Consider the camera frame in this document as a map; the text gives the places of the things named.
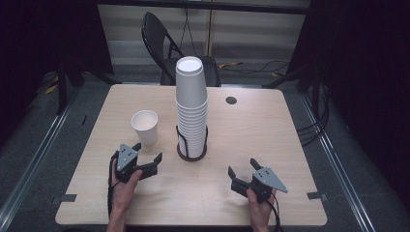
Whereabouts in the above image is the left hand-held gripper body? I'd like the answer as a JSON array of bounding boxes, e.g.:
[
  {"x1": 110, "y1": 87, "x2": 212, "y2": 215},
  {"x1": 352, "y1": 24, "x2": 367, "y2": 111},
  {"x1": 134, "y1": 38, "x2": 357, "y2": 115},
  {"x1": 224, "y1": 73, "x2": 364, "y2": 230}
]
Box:
[{"x1": 111, "y1": 143, "x2": 143, "y2": 185}]

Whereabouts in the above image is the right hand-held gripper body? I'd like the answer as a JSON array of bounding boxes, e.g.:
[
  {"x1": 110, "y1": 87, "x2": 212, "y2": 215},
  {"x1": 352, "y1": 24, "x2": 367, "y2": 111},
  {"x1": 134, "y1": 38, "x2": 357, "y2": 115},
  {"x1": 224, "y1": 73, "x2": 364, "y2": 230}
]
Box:
[{"x1": 247, "y1": 166, "x2": 289, "y2": 205}]

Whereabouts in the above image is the single white paper cup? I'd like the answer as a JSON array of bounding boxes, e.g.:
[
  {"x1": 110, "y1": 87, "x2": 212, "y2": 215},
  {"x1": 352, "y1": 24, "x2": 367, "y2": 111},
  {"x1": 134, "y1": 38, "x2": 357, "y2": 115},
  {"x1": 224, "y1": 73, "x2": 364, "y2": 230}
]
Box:
[{"x1": 131, "y1": 109, "x2": 160, "y2": 146}]

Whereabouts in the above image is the black wire cup holder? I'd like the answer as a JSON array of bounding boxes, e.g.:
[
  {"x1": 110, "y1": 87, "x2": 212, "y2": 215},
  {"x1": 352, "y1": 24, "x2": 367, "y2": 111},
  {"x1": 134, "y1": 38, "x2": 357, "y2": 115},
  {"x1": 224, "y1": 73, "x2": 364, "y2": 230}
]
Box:
[{"x1": 175, "y1": 125, "x2": 209, "y2": 162}]

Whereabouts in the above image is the stack of white paper cups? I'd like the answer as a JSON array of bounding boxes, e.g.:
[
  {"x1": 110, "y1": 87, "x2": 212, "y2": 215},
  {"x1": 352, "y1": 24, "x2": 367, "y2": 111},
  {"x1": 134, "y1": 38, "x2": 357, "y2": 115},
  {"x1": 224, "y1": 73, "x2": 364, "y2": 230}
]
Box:
[{"x1": 175, "y1": 55, "x2": 209, "y2": 159}]

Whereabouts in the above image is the person's right hand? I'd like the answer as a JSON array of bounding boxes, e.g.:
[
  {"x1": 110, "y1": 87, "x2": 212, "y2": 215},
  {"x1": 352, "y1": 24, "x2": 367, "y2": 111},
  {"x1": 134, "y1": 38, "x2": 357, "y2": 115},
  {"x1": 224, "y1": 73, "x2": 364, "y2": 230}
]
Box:
[{"x1": 246, "y1": 188, "x2": 278, "y2": 224}]

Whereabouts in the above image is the person's left hand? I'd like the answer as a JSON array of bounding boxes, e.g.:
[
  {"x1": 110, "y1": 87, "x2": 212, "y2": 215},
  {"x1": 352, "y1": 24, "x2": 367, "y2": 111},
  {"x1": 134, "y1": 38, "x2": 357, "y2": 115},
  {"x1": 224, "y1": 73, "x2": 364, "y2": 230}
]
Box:
[{"x1": 110, "y1": 168, "x2": 144, "y2": 212}]

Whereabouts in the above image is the black metal stand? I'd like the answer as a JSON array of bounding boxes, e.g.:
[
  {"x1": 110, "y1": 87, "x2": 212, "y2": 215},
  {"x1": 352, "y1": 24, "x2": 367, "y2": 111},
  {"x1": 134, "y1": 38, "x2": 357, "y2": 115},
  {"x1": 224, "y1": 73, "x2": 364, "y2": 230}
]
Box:
[{"x1": 55, "y1": 57, "x2": 122, "y2": 116}]

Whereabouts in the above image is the black folding chair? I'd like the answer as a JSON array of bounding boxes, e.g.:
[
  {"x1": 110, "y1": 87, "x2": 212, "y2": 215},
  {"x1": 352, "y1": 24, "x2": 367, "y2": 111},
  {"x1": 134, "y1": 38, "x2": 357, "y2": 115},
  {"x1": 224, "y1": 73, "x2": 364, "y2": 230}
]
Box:
[{"x1": 140, "y1": 12, "x2": 222, "y2": 87}]

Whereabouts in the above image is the black curtain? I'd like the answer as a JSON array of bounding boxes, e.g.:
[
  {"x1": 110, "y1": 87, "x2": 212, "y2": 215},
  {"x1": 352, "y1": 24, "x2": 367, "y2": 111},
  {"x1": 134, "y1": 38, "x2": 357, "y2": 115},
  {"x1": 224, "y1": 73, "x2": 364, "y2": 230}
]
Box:
[
  {"x1": 286, "y1": 0, "x2": 410, "y2": 207},
  {"x1": 0, "y1": 0, "x2": 114, "y2": 146}
]

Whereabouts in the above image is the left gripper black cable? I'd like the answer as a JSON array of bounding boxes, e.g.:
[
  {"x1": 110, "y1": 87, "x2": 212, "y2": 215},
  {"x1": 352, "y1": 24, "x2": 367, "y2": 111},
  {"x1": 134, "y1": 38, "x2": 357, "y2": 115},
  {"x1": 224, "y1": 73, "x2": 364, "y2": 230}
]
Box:
[{"x1": 106, "y1": 150, "x2": 121, "y2": 218}]

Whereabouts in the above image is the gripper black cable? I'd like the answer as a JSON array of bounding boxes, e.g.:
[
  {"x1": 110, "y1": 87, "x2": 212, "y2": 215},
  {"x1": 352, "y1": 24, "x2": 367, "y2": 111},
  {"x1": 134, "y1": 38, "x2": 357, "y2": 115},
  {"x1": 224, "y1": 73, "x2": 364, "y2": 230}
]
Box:
[
  {"x1": 106, "y1": 150, "x2": 121, "y2": 218},
  {"x1": 266, "y1": 196, "x2": 285, "y2": 232}
]

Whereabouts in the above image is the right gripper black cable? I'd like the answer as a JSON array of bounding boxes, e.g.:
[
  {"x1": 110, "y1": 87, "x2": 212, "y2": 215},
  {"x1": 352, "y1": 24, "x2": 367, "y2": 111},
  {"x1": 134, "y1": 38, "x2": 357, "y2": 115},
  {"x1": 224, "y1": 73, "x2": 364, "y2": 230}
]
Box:
[{"x1": 266, "y1": 196, "x2": 285, "y2": 232}]

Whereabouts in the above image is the grey table bracket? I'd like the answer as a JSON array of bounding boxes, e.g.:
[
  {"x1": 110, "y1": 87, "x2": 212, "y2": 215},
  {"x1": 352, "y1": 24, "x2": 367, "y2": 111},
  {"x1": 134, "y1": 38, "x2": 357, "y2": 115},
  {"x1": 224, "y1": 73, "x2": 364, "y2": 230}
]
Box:
[
  {"x1": 306, "y1": 190, "x2": 329, "y2": 202},
  {"x1": 51, "y1": 193, "x2": 78, "y2": 206}
]

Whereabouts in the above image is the black floor cable bundle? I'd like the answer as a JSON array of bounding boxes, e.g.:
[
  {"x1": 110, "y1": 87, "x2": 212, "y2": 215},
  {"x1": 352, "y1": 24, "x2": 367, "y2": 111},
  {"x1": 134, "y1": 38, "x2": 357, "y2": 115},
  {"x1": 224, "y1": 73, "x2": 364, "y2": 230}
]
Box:
[{"x1": 295, "y1": 72, "x2": 331, "y2": 148}]

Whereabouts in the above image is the metal floor rail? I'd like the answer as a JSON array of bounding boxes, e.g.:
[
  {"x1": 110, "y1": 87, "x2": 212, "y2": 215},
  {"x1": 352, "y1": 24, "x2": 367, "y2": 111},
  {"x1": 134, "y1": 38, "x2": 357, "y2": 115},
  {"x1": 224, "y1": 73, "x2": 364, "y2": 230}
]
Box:
[
  {"x1": 0, "y1": 102, "x2": 73, "y2": 226},
  {"x1": 299, "y1": 92, "x2": 377, "y2": 232}
]

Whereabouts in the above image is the yellow and black floor cable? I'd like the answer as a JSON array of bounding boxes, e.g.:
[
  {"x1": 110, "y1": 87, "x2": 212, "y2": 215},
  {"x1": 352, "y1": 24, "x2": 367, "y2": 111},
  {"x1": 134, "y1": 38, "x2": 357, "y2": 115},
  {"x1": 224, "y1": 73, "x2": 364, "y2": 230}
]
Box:
[{"x1": 218, "y1": 59, "x2": 291, "y2": 78}]

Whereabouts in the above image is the black wall socket cable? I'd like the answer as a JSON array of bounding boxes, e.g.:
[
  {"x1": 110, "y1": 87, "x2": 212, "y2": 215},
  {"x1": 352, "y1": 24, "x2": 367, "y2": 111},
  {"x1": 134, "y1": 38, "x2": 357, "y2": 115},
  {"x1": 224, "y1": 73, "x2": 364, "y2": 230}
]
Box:
[{"x1": 179, "y1": 8, "x2": 196, "y2": 49}]

